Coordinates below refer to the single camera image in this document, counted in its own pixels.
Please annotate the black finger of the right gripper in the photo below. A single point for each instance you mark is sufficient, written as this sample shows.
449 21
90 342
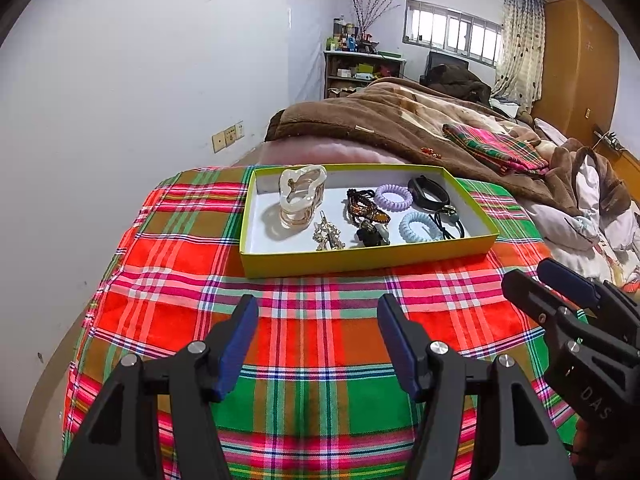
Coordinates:
532 298
568 283

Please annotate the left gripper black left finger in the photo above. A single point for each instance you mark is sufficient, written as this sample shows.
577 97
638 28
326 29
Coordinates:
119 437

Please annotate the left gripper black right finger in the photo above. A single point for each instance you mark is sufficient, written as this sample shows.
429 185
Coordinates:
514 436

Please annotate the black hair band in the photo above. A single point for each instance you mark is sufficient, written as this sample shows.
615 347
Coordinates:
428 194

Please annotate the small black hair clip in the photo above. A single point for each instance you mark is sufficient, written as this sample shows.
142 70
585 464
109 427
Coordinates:
373 234

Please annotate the translucent beige hair claw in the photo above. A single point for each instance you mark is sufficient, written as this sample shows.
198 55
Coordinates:
301 192

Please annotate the right hand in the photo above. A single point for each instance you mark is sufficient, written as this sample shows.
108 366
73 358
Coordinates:
589 448

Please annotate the white crumpled bedding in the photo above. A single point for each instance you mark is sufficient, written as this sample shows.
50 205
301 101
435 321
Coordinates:
591 244

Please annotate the folded plaid cloth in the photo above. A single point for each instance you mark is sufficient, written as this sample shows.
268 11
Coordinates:
498 151

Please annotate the wooden wardrobe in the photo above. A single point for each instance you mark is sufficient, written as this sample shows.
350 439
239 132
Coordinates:
581 70

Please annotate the red green plaid cloth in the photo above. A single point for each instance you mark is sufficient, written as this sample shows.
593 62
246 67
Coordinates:
317 397

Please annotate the floral curtain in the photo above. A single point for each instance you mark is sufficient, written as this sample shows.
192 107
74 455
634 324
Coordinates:
519 71

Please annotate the dark clothes pile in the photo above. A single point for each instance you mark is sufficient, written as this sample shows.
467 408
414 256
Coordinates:
458 82

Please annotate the brown fleece blanket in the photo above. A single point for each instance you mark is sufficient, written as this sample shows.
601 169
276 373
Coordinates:
407 120

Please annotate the yellow-green shallow box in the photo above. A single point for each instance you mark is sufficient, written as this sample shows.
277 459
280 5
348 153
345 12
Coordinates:
269 250

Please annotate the window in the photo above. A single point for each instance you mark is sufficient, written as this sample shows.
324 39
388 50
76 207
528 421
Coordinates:
442 29

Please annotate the pink quilt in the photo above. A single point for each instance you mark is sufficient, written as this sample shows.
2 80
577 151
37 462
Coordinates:
309 150

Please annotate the wooden shelf unit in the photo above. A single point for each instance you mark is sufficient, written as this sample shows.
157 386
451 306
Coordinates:
348 72

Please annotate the purple dried flower branches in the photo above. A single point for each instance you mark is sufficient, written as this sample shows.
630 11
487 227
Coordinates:
367 12

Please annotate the wall socket plate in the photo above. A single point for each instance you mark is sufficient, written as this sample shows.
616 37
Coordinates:
227 137

